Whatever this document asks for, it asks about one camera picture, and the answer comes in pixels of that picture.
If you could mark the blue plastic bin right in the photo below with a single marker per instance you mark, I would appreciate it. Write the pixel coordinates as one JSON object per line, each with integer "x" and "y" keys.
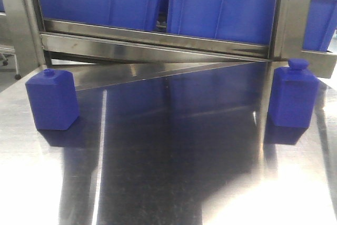
{"x": 321, "y": 25}

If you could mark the blue bottle-shaped part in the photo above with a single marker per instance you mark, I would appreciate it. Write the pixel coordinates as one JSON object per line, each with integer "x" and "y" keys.
{"x": 53, "y": 99}
{"x": 293, "y": 94}

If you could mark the blue plastic bin middle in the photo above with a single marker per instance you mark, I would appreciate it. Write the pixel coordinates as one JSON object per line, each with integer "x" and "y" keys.
{"x": 248, "y": 21}

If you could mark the stainless steel shelf frame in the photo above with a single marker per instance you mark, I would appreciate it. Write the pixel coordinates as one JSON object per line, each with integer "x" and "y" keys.
{"x": 34, "y": 39}

